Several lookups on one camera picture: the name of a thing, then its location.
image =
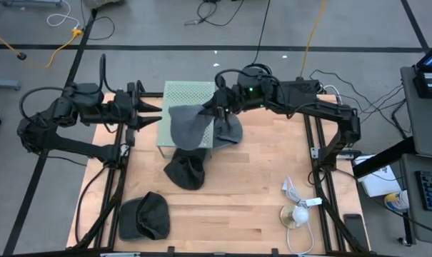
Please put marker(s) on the blue-grey cap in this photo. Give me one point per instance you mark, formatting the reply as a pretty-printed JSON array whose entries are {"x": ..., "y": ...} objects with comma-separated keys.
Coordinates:
[{"x": 189, "y": 128}]

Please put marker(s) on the black computer box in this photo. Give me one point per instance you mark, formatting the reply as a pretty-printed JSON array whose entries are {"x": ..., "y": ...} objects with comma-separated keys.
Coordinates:
[{"x": 426, "y": 89}]

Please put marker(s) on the silver frame bracket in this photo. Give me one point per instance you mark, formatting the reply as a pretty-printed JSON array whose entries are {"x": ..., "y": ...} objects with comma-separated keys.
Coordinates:
[{"x": 314, "y": 153}]

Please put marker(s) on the black desk crossbar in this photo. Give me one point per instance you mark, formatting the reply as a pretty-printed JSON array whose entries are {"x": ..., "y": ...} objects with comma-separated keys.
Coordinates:
[{"x": 380, "y": 160}]

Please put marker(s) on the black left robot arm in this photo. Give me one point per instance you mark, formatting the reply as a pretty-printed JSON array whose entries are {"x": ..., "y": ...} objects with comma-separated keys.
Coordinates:
[{"x": 76, "y": 107}]

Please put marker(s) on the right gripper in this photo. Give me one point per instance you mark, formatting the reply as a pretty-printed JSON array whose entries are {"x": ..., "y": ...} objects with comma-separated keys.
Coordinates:
[{"x": 230, "y": 100}]

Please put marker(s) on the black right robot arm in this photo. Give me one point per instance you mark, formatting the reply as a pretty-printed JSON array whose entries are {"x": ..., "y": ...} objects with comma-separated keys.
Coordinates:
[{"x": 330, "y": 110}]

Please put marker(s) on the round white container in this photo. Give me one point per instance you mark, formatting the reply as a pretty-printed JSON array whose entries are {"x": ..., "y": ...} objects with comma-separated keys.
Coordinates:
[{"x": 396, "y": 201}]

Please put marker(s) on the green perforated metal shelf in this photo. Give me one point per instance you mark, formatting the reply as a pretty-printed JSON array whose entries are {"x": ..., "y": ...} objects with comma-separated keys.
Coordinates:
[{"x": 187, "y": 93}]

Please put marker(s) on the grey monitor desk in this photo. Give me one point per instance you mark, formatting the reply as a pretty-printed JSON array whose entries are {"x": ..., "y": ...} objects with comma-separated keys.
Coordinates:
[{"x": 426, "y": 125}]

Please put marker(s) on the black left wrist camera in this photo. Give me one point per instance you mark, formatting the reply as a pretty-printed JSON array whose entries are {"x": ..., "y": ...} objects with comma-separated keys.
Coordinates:
[{"x": 131, "y": 87}]

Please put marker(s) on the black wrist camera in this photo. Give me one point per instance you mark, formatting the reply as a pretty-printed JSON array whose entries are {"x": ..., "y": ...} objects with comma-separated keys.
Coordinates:
[
  {"x": 131, "y": 87},
  {"x": 249, "y": 84}
]

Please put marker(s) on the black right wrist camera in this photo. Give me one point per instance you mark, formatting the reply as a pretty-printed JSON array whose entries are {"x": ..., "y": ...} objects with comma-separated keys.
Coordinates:
[{"x": 249, "y": 84}]

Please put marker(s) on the dark grey cap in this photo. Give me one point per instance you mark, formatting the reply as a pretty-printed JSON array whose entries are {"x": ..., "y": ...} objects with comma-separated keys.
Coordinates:
[{"x": 153, "y": 217}]

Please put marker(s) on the black keyboard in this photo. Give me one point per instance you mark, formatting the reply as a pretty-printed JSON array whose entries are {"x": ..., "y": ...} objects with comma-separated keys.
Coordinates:
[{"x": 431, "y": 191}]

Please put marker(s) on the black aluminium rig frame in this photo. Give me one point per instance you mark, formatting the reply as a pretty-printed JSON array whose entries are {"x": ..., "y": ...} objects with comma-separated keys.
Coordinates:
[{"x": 237, "y": 255}]

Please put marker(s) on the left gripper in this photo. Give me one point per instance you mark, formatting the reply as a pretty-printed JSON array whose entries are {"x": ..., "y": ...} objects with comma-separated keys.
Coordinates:
[{"x": 124, "y": 109}]

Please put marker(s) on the black smartphone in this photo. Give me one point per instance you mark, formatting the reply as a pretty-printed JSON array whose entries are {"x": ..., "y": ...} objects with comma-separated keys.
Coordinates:
[{"x": 356, "y": 232}]

